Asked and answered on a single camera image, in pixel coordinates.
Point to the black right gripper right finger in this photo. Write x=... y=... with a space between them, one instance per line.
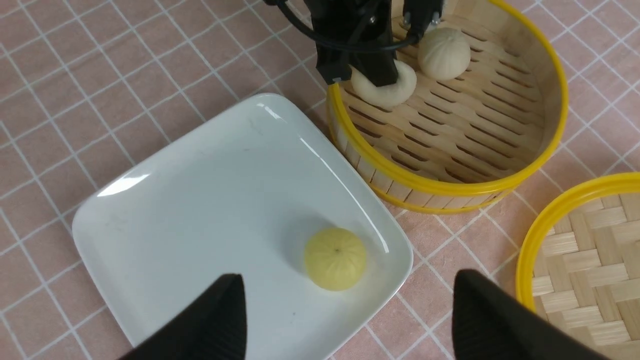
x=489 y=324

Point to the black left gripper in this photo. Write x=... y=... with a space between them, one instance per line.
x=366 y=35

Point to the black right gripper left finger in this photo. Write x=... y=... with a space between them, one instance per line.
x=213 y=327

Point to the white steamed bun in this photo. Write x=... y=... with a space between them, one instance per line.
x=444 y=54
x=387 y=96

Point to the yellow steamed bun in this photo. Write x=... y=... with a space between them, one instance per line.
x=335 y=259

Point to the white square plate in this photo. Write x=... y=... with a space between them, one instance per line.
x=243 y=193

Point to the yellow rimmed woven steamer lid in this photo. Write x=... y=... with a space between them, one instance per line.
x=579 y=265

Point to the yellow rimmed bamboo steamer basket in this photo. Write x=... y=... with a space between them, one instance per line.
x=461 y=144

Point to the pink checkered tablecloth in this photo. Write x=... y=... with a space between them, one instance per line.
x=89 y=88

